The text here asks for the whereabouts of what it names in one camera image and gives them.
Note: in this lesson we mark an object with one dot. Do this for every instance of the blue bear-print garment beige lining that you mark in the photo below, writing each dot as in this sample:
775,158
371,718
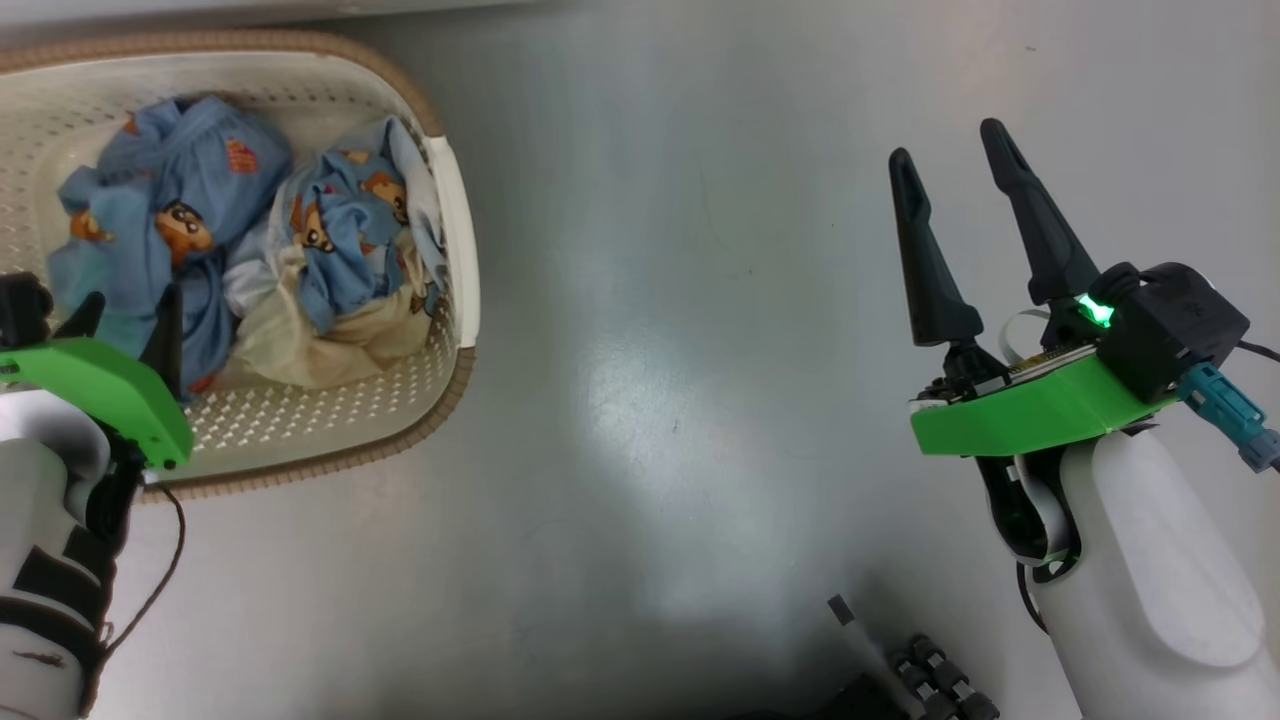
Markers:
340,250

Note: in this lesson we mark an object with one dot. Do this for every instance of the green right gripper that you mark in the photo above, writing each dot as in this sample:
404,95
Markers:
1030,415

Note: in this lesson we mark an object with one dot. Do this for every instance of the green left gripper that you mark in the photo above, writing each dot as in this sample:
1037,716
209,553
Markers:
100,385

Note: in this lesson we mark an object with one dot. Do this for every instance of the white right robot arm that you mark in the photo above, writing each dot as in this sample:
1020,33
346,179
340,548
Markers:
1150,580

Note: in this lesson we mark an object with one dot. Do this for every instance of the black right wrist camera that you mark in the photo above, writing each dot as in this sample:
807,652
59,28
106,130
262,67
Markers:
1170,330

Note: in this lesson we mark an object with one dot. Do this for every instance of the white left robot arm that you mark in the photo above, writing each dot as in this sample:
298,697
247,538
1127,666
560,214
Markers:
40,500

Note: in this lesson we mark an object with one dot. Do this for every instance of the cream perforated laundry basket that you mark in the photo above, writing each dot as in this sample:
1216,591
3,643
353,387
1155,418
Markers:
300,430

